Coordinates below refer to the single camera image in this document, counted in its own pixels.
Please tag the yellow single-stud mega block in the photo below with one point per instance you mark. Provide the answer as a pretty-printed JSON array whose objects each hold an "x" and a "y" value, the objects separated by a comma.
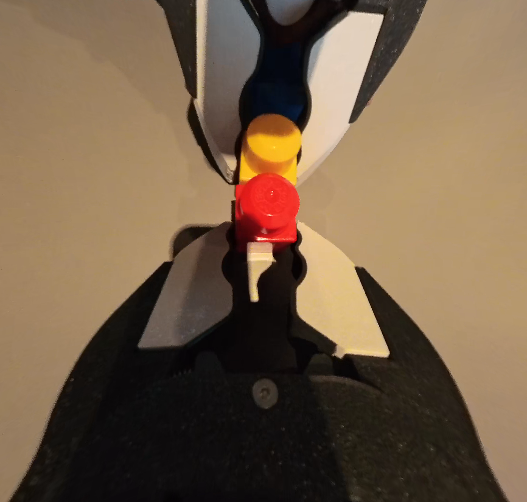
[{"x": 271, "y": 144}]

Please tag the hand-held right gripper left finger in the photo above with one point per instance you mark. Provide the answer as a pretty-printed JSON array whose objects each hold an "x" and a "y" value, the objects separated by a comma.
[{"x": 189, "y": 300}]

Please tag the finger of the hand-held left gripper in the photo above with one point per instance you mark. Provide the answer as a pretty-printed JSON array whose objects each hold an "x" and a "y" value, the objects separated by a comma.
[
  {"x": 341, "y": 78},
  {"x": 222, "y": 65}
]

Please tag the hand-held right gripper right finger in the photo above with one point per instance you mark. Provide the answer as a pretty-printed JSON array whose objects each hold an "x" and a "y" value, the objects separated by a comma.
[{"x": 337, "y": 304}]

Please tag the blue mega block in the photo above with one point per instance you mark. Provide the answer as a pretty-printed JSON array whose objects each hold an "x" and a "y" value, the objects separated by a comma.
[{"x": 282, "y": 82}]

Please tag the red mega block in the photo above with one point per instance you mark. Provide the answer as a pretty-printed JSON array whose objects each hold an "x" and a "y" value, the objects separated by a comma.
[{"x": 267, "y": 205}]

